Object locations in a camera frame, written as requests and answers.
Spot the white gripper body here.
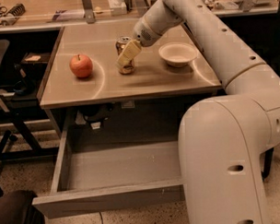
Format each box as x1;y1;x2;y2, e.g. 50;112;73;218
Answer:
133;16;161;47

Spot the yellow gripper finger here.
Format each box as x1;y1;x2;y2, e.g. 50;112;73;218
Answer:
116;40;142;68

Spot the orange soda can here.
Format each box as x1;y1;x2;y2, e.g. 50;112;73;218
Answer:
115;36;135;75

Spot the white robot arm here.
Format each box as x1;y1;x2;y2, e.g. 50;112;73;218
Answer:
116;0;280;224

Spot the open grey drawer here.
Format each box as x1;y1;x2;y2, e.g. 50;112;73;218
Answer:
33;116;183;218

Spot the white tissue box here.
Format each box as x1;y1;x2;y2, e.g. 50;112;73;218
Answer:
108;0;127;16

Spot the white bowl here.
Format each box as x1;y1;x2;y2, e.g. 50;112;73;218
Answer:
158;42;197;67

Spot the red apple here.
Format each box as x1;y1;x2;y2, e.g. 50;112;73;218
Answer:
69;54;93;78

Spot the grey cabinet table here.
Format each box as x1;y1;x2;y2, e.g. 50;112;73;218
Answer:
38;20;221;131

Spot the black box with label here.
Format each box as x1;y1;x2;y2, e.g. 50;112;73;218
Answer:
20;53;51;78

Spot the black coiled device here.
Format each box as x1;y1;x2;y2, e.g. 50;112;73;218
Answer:
7;4;26;18

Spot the black office chair right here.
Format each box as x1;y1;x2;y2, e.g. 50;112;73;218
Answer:
262;148;274;180

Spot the dark brown object bottom-left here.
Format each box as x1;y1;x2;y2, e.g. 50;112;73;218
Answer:
0;190;45;224

